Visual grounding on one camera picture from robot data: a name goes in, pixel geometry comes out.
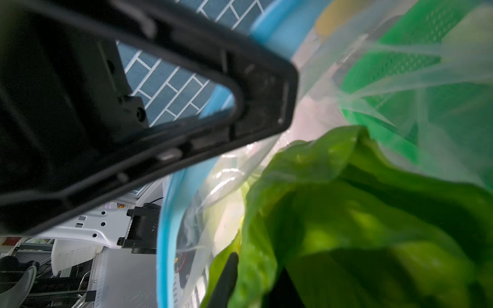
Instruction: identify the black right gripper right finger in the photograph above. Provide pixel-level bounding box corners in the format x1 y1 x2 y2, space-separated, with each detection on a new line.
206 252 239 308

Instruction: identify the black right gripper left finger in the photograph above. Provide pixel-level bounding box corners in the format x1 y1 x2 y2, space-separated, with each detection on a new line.
1 1 299 236

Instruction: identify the chinese cabbage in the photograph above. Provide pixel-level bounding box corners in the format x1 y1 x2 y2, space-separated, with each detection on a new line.
202 126 492 307

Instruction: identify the clear zipper bag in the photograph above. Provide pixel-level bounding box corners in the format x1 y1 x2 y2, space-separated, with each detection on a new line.
157 1 492 307

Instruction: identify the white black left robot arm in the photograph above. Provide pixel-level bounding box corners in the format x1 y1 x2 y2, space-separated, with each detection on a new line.
36 203 161 254

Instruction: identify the yellow pen cup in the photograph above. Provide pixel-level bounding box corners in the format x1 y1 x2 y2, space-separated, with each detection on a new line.
315 0 374 37

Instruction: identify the green plastic basket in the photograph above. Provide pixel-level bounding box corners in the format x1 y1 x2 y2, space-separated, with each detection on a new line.
340 1 492 188

